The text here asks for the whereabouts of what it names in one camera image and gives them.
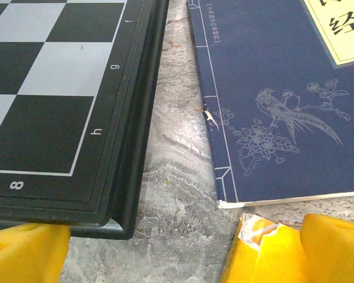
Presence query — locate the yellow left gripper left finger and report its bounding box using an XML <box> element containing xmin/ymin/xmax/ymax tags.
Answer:
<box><xmin>0</xmin><ymin>223</ymin><xmax>71</xmax><ymax>283</ymax></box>

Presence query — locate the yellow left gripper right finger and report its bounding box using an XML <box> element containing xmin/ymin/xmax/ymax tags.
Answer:
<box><xmin>300</xmin><ymin>213</ymin><xmax>354</xmax><ymax>283</ymax></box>

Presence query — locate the yellow paperback book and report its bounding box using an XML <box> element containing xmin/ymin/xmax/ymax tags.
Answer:
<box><xmin>220</xmin><ymin>213</ymin><xmax>310</xmax><ymax>283</ymax></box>

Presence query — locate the blue book with bird drawing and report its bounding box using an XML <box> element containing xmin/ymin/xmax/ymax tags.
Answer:
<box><xmin>186</xmin><ymin>0</ymin><xmax>354</xmax><ymax>209</ymax></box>

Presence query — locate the black folding chessboard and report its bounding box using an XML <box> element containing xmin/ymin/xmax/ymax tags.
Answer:
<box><xmin>0</xmin><ymin>0</ymin><xmax>169</xmax><ymax>240</ymax></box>

